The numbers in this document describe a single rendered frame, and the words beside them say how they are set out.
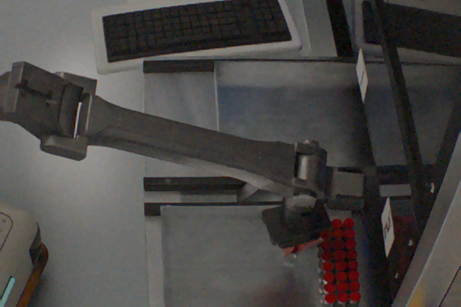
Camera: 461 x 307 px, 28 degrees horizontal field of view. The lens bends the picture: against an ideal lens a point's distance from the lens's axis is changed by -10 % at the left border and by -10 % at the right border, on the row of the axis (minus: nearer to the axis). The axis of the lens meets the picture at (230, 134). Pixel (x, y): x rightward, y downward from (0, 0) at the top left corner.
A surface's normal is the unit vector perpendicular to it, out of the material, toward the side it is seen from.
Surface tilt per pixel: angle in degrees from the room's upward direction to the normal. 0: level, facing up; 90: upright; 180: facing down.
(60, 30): 0
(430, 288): 90
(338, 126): 0
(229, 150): 29
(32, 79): 46
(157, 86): 0
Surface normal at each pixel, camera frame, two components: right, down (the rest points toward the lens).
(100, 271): 0.05, -0.63
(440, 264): 0.06, 0.78
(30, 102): 0.70, -0.19
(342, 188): 0.09, -0.34
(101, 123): 0.42, -0.29
